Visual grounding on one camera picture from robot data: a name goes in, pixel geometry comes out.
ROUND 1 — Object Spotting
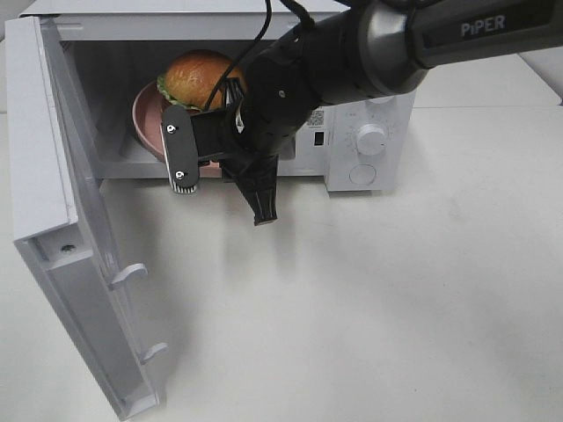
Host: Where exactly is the round white door button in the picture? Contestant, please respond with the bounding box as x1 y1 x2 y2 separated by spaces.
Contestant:
349 164 377 186

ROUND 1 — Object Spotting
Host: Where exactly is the lower white timer knob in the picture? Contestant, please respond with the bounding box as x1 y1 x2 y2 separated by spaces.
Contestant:
355 124 387 156

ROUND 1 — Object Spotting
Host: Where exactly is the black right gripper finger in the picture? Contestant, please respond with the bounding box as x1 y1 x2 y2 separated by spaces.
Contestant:
223 77 245 108
235 156 279 226

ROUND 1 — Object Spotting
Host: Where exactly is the burger with lettuce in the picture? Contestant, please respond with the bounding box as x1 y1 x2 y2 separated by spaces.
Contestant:
157 49 232 113

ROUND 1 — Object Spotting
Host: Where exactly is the white microwave door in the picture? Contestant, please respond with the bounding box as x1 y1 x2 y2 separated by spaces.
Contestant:
5 16 166 420

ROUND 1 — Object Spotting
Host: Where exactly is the pink round plate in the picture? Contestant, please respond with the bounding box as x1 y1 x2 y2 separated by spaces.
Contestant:
131 82 223 179

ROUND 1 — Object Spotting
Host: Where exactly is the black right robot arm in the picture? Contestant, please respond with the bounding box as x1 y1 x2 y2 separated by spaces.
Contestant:
190 0 562 224

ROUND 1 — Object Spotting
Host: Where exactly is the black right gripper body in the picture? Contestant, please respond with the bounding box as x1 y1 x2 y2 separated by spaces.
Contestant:
189 94 308 183

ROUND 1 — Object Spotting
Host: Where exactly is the white microwave oven body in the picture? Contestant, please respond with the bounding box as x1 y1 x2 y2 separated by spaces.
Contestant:
6 1 414 192

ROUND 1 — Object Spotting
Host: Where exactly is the white warning label sticker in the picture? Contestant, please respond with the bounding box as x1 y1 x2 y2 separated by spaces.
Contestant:
304 107 327 133

